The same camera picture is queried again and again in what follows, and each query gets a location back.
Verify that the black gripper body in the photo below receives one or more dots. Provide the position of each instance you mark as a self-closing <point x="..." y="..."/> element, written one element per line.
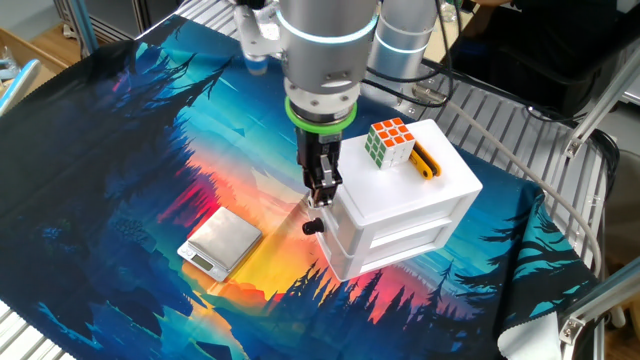
<point x="312" y="142"/>

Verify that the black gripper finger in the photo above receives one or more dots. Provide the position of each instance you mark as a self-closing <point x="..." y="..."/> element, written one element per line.
<point x="326" y="175"/>
<point x="306" y="167"/>

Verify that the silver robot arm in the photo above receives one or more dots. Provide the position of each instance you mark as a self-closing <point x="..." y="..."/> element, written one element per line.
<point x="325" y="50"/>

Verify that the rubik's cube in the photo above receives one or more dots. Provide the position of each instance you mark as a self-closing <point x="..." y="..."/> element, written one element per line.
<point x="390" y="142"/>

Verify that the yellow black folding tool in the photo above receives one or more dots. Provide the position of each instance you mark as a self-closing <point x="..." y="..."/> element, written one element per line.
<point x="425" y="167"/>

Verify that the silver digital scale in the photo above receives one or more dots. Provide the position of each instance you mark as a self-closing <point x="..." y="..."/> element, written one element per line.
<point x="222" y="240"/>

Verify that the beige wooden desk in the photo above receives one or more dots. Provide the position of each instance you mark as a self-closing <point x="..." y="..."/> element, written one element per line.
<point x="457" y="40"/>

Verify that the clear plastic bottle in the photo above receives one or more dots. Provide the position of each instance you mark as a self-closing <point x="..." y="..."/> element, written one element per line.
<point x="452" y="11"/>

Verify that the forest sunset printed cloth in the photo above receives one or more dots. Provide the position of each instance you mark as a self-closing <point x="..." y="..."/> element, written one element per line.
<point x="100" y="200"/>

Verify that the aluminium rack with black panels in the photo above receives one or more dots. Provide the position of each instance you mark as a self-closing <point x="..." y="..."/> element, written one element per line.
<point x="115" y="15"/>

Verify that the black equipment case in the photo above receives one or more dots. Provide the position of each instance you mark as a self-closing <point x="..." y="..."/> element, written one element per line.
<point x="550" y="50"/>

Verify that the aluminium diagonal strut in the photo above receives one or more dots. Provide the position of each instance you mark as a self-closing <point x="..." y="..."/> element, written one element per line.
<point x="597" y="110"/>

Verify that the cardboard box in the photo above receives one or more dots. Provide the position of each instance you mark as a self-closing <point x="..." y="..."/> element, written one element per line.
<point x="35" y="55"/>

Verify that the light blue curved object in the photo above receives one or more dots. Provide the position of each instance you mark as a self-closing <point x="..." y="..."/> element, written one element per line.
<point x="20" y="85"/>

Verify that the white drawer cabinet frame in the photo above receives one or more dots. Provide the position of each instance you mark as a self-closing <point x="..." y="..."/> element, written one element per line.
<point x="395" y="190"/>

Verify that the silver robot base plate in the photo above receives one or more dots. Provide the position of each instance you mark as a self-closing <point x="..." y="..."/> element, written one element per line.
<point x="415" y="112"/>

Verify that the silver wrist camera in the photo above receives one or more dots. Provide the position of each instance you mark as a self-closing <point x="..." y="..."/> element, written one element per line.
<point x="255" y="40"/>

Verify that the blue metal post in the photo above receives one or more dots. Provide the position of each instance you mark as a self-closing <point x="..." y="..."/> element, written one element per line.
<point x="85" y="25"/>

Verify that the aluminium corner strut with bracket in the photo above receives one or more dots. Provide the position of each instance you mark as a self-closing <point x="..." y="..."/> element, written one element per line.
<point x="605" y="295"/>

